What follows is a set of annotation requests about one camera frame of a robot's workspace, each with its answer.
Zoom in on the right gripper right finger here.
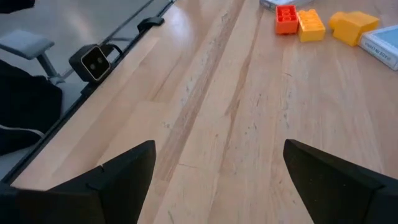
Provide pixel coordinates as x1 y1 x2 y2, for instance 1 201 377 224
282 139 398 224

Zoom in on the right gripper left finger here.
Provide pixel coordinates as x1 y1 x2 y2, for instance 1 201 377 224
49 140 156 224

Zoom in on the blue-backed card deck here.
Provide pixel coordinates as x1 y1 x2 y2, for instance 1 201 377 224
359 24 398 72

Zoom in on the yellow toy block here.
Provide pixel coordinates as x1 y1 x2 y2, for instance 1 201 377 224
328 11 381 47

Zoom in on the yellow brick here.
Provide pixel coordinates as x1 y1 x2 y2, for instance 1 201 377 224
297 8 326 43

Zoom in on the black and white card deck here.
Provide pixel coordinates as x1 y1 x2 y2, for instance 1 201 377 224
259 0 313 12

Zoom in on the black chair seat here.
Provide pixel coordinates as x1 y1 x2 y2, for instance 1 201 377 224
0 58 63 156

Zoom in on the grey chair armrest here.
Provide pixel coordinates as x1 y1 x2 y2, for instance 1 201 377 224
0 29 65 85

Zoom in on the orange-red flat brick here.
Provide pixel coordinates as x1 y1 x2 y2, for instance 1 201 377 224
275 4 300 35

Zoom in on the black table-level camera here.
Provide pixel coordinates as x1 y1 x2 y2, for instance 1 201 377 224
68 43 124 83

